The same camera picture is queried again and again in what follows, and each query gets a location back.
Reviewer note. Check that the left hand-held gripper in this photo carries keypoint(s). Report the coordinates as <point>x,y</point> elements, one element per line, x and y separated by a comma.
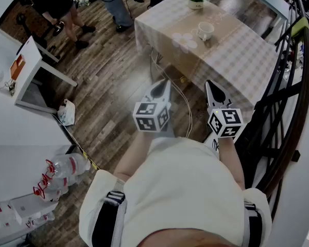
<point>152,114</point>

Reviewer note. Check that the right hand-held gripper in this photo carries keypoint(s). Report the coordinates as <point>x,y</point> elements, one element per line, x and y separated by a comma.
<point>225,122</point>

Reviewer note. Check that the white cup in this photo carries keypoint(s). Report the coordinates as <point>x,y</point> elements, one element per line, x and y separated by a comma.
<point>206,29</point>

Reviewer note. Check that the person's right forearm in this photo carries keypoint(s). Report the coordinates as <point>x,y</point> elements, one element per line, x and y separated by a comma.
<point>230,161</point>

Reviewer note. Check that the person's left forearm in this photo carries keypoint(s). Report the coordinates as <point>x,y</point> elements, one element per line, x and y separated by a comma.
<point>134,158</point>

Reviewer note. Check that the table with checkered tablecloth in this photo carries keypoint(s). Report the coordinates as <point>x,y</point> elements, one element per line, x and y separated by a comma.
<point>221,60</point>

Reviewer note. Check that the black metal railing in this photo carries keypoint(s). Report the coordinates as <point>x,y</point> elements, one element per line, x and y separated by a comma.
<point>306,91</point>

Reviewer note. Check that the white plastic bag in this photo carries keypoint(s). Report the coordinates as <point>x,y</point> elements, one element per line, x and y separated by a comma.
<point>67,113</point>

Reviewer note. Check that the person's white top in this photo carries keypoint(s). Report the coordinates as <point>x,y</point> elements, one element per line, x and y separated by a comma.
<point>185,189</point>

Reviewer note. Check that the yellow-green pad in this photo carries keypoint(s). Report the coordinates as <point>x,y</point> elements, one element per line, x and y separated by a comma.
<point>300,27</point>

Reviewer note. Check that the clear water bottle red cap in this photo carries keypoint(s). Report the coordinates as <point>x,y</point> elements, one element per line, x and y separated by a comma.
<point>59,183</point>
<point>51,195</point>
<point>67,163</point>

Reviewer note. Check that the white table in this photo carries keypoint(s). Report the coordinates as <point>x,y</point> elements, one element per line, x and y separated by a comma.
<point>31,53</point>

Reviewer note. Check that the white cardboard box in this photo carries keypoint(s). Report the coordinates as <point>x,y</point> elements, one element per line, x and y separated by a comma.
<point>28,207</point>

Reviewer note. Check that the wrapped pack of small bottles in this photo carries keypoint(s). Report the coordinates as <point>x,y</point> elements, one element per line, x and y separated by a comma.
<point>2,215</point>

